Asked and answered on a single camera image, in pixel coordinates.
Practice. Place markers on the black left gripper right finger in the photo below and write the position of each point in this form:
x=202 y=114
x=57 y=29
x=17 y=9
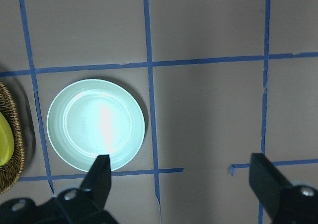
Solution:
x=271 y=187

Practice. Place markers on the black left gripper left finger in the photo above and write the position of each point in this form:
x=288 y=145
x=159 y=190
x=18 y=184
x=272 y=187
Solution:
x=97 y=182

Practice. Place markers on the light green plate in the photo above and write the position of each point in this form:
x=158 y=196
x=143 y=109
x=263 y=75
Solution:
x=95 y=117

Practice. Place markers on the yellow banana bunch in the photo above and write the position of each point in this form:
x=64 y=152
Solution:
x=6 y=141

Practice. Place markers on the woven wicker basket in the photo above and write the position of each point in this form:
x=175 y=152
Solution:
x=13 y=169

